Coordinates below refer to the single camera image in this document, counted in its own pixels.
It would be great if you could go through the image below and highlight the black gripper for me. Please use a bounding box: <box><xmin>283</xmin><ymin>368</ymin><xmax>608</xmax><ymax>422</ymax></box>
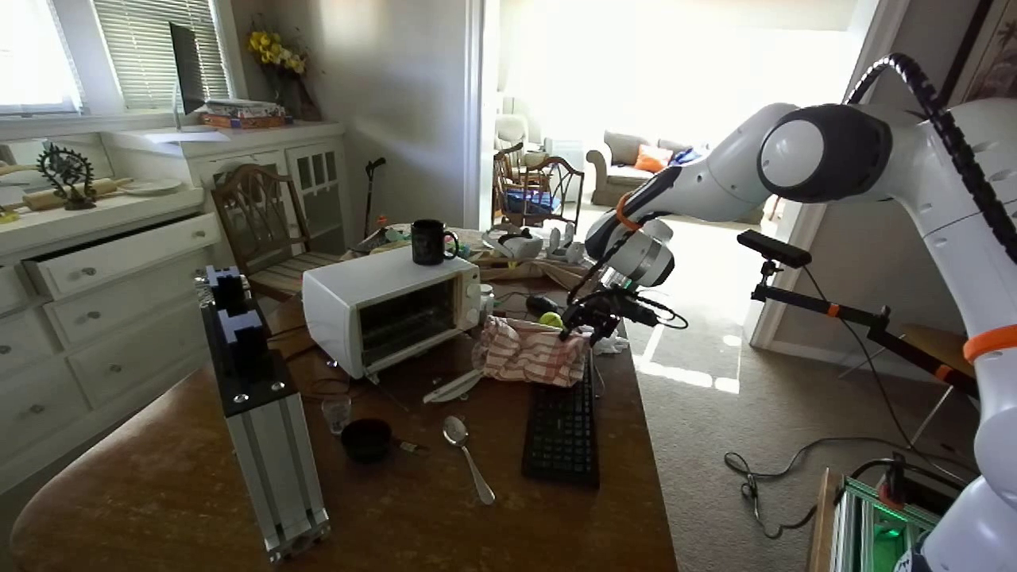
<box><xmin>558</xmin><ymin>285</ymin><xmax>663</xmax><ymax>344</ymax></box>

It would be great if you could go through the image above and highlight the white toaster oven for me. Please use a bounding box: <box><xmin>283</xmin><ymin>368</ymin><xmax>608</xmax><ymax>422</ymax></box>
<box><xmin>297</xmin><ymin>248</ymin><xmax>502</xmax><ymax>408</ymax></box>

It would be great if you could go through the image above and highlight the red striped kitchen cloth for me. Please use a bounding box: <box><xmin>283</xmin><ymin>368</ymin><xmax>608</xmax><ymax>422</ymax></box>
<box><xmin>470</xmin><ymin>316</ymin><xmax>592</xmax><ymax>392</ymax></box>

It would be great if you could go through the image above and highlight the black computer keyboard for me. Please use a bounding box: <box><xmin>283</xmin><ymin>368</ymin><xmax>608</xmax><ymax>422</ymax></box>
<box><xmin>517</xmin><ymin>353</ymin><xmax>603</xmax><ymax>489</ymax></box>

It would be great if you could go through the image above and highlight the dark wooden chair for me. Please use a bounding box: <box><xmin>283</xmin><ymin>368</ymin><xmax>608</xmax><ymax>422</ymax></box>
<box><xmin>490</xmin><ymin>140</ymin><xmax>589</xmax><ymax>233</ymax></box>

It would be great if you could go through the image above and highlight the beige armchair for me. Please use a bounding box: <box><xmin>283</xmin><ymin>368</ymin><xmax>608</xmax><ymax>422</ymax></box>
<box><xmin>586</xmin><ymin>128</ymin><xmax>693</xmax><ymax>209</ymax></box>

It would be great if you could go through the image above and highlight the black mug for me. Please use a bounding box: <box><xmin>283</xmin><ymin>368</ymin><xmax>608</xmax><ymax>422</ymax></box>
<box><xmin>409</xmin><ymin>218</ymin><xmax>461</xmax><ymax>266</ymax></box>

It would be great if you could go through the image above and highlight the metal spoon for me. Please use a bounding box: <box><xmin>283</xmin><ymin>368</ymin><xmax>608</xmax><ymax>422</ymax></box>
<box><xmin>437</xmin><ymin>412</ymin><xmax>499</xmax><ymax>508</ymax></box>

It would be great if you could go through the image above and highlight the black tripod stand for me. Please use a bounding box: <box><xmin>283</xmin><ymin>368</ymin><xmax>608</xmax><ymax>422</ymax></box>
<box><xmin>747</xmin><ymin>262</ymin><xmax>989</xmax><ymax>447</ymax></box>

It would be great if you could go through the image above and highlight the small black cup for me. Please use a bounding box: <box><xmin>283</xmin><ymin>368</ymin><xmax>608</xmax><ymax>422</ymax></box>
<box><xmin>339</xmin><ymin>416</ymin><xmax>396</xmax><ymax>465</ymax></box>

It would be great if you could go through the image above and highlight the clear drinking glass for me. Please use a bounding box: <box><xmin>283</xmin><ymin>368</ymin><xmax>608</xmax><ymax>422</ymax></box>
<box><xmin>319</xmin><ymin>392</ymin><xmax>357</xmax><ymax>438</ymax></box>

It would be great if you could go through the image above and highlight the wooden side table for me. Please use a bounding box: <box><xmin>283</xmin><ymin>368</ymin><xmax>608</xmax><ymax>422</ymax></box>
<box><xmin>805</xmin><ymin>468</ymin><xmax>843</xmax><ymax>572</ymax></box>

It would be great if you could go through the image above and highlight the carved wooden chair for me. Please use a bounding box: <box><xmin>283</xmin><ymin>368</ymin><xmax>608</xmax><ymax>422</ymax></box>
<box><xmin>205</xmin><ymin>160</ymin><xmax>344</xmax><ymax>307</ymax></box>

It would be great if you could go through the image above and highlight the colourful book stack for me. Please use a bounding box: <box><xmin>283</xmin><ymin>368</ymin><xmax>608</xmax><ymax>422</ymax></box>
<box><xmin>193</xmin><ymin>95</ymin><xmax>296</xmax><ymax>134</ymax></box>

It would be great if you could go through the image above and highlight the yellow flower bouquet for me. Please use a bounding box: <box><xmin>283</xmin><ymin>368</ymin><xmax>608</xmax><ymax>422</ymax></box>
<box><xmin>244</xmin><ymin>26</ymin><xmax>320</xmax><ymax>121</ymax></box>

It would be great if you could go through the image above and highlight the black monitor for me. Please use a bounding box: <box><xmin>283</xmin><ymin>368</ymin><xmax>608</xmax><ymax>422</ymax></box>
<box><xmin>169</xmin><ymin>19</ymin><xmax>213</xmax><ymax>117</ymax></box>

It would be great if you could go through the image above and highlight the white dresser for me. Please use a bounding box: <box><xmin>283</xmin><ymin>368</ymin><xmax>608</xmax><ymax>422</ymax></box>
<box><xmin>0</xmin><ymin>121</ymin><xmax>351</xmax><ymax>501</ymax></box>

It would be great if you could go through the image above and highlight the wooden cutting board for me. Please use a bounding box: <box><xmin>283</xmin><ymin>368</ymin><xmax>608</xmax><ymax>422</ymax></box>
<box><xmin>23</xmin><ymin>174</ymin><xmax>136</xmax><ymax>213</ymax></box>

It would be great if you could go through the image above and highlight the dark metal sculpture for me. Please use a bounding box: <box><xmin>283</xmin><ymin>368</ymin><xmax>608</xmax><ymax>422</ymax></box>
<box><xmin>36</xmin><ymin>140</ymin><xmax>97</xmax><ymax>213</ymax></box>

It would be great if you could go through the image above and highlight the black stereo camera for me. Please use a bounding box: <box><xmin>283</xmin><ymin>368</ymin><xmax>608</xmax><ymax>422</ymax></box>
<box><xmin>734</xmin><ymin>225</ymin><xmax>813</xmax><ymax>272</ymax></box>

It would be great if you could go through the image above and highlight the grey floor cable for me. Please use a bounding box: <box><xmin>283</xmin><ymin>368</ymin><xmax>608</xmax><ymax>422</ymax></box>
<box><xmin>722</xmin><ymin>434</ymin><xmax>980</xmax><ymax>544</ymax></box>

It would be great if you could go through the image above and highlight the aluminium extrusion post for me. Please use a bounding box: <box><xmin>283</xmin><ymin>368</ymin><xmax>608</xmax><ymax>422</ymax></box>
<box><xmin>189</xmin><ymin>264</ymin><xmax>334</xmax><ymax>565</ymax></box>

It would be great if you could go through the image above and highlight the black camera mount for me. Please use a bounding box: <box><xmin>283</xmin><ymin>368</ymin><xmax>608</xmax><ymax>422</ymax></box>
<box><xmin>193</xmin><ymin>264</ymin><xmax>266</xmax><ymax>344</ymax></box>

